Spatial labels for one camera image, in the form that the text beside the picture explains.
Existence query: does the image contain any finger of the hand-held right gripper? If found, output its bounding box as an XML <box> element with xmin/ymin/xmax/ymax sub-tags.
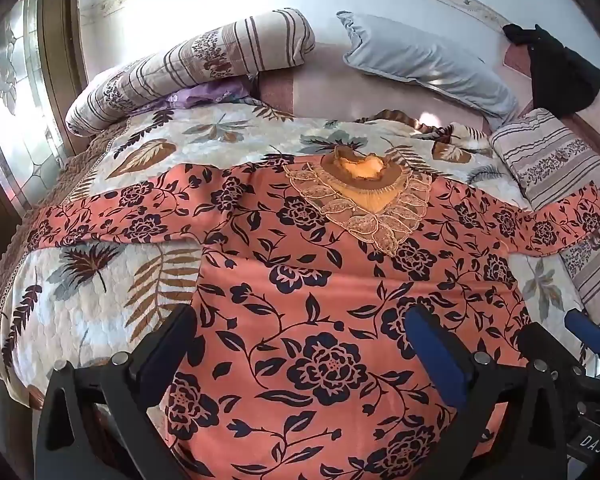
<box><xmin>517</xmin><ymin>322</ymin><xmax>583</xmax><ymax>372</ymax></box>
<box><xmin>564</xmin><ymin>309</ymin><xmax>600</xmax><ymax>386</ymax></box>

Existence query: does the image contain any black cloth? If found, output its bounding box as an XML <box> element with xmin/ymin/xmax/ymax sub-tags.
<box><xmin>502</xmin><ymin>22</ymin><xmax>600</xmax><ymax>121</ymax></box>

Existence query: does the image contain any patterned glass window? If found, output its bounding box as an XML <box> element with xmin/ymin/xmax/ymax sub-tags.
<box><xmin>0</xmin><ymin>0</ymin><xmax>68</xmax><ymax>201</ymax></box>

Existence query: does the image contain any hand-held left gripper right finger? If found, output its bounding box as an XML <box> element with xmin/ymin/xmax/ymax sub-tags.
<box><xmin>404</xmin><ymin>305</ymin><xmax>581</xmax><ymax>480</ymax></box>

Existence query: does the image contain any wooden window frame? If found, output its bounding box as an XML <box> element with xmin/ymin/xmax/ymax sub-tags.
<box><xmin>36</xmin><ymin>0</ymin><xmax>90</xmax><ymax>157</ymax></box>

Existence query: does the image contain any grey pillow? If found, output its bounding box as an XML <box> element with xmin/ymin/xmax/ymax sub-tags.
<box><xmin>336</xmin><ymin>10</ymin><xmax>520</xmax><ymax>131</ymax></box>

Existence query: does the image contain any leaf print quilt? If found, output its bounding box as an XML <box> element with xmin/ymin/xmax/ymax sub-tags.
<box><xmin>0</xmin><ymin>97</ymin><xmax>600</xmax><ymax>411</ymax></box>

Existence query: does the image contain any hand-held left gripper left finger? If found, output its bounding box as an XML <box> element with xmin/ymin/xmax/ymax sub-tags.
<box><xmin>34</xmin><ymin>304</ymin><xmax>198</xmax><ymax>480</ymax></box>

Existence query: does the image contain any striped floral bolster pillow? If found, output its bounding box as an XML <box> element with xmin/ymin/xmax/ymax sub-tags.
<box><xmin>65</xmin><ymin>8</ymin><xmax>316</xmax><ymax>136</ymax></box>

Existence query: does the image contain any purple cloth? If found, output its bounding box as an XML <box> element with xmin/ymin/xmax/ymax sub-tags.
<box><xmin>130</xmin><ymin>80</ymin><xmax>253</xmax><ymax>113</ymax></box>

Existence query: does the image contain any orange floral blouse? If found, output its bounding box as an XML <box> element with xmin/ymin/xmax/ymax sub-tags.
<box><xmin>27</xmin><ymin>152</ymin><xmax>600</xmax><ymax>480</ymax></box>

